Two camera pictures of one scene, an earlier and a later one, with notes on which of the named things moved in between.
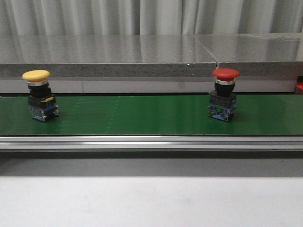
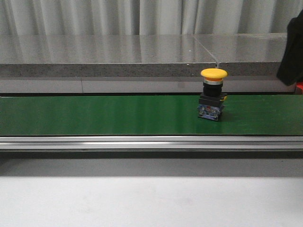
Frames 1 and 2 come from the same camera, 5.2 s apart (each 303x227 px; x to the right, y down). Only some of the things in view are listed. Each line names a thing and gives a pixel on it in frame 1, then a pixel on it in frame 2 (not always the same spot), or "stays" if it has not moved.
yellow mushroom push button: x=42 y=102 -> x=212 y=100
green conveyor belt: x=173 y=115 stays
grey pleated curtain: x=115 y=17 stays
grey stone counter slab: x=167 y=63 stays
